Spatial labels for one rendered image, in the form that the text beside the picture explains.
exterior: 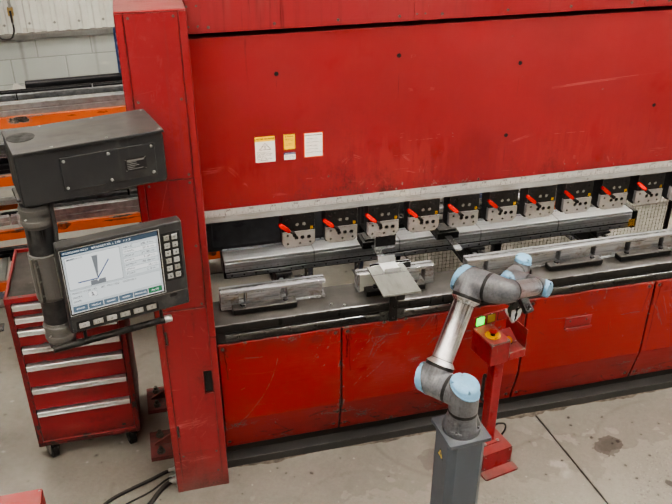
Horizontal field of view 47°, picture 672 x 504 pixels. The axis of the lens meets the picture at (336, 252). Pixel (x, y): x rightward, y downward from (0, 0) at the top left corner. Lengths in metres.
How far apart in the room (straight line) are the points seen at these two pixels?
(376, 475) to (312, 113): 1.85
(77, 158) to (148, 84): 0.43
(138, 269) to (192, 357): 0.72
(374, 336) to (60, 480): 1.72
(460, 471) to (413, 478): 0.86
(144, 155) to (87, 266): 0.44
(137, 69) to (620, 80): 2.16
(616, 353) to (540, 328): 0.55
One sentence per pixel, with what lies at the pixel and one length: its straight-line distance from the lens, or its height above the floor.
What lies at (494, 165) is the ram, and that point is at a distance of 3.71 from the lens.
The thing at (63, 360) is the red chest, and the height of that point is 0.63.
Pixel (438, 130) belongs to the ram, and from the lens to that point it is 3.53.
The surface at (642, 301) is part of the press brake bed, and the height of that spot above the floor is 0.65.
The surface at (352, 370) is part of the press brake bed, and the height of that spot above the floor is 0.50.
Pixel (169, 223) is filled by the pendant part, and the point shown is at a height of 1.60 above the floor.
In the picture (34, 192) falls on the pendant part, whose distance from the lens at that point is 2.77.
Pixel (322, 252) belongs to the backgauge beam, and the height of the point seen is 0.97.
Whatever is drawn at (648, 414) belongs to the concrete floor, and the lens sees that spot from 4.73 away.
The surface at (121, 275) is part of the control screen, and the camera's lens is 2.94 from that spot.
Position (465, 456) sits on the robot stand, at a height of 0.70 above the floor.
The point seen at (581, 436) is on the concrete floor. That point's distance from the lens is 4.47.
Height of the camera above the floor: 2.88
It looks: 29 degrees down
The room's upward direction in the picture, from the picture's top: straight up
